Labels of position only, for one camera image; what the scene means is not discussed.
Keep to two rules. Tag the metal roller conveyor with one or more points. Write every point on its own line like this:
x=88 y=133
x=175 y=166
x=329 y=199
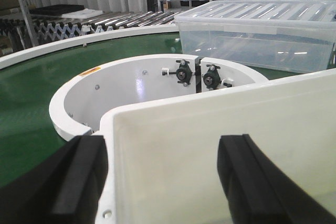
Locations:
x=50 y=29

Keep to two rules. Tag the white round conveyor table frame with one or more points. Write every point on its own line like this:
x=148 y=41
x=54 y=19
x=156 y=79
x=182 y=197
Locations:
x=38 y=51

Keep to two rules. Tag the white Totelife plastic crate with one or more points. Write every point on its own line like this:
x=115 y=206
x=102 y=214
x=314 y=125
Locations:
x=163 y=153

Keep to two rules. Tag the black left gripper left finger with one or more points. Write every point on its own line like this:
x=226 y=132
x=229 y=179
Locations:
x=65 y=188

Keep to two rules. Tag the clear plastic storage bin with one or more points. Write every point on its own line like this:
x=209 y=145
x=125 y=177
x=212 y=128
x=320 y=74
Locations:
x=287 y=35

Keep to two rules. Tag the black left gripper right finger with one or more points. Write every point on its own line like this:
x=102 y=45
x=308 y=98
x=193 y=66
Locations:
x=257 y=191

